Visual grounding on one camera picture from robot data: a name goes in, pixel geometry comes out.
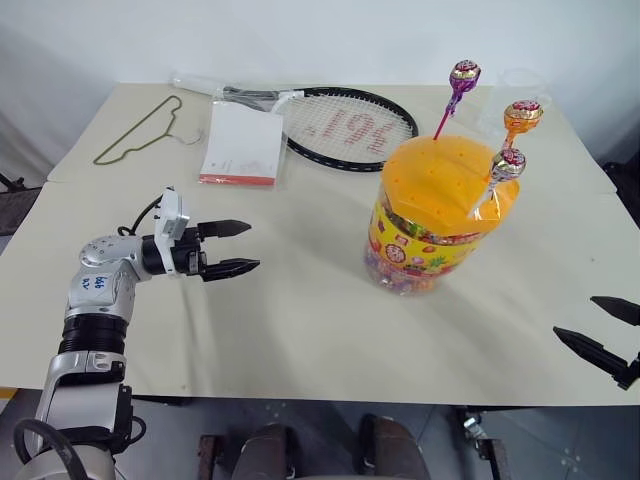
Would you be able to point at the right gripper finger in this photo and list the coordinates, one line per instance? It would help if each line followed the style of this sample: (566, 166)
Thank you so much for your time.
(622, 309)
(592, 349)

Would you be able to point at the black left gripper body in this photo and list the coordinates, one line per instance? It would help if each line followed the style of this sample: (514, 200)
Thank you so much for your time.
(190, 255)

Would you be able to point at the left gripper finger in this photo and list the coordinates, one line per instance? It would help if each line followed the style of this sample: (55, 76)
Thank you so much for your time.
(230, 269)
(225, 229)

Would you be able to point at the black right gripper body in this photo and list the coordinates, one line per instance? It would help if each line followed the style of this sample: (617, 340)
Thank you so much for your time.
(634, 372)

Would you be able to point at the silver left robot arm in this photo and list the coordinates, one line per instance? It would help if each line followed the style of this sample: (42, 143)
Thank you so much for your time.
(95, 290)

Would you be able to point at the silver wrapped lollipop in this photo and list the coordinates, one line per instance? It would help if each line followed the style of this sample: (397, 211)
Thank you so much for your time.
(509, 163)

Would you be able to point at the orange wrapped lollipop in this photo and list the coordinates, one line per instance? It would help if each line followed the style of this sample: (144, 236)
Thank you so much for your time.
(522, 116)

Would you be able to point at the purple wrapped lollipop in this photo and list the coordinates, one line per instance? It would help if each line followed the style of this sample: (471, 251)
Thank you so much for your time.
(465, 73)

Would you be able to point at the white notepad in plastic bag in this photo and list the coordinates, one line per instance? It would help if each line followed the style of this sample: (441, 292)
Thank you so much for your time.
(240, 145)

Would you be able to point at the beige table cloth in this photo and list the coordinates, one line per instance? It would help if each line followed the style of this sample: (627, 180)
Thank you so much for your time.
(300, 330)

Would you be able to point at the black object beside table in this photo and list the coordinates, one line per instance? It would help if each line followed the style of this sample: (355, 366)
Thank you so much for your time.
(625, 192)

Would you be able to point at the black tennis racket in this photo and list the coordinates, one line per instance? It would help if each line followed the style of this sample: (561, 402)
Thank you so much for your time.
(345, 127)

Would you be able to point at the clear candy jar colourful label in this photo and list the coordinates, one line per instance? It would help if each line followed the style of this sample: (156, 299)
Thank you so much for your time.
(410, 255)

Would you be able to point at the dark rounded shape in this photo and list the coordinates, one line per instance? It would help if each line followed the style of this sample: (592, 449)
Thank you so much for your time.
(267, 452)
(395, 450)

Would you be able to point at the orange perforated jar lid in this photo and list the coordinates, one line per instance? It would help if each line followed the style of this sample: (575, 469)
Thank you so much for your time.
(440, 175)

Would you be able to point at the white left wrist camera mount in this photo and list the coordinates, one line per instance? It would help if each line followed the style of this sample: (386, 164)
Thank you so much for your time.
(170, 220)

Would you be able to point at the metal table leg bracket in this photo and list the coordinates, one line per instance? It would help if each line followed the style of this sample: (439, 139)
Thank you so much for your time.
(472, 424)

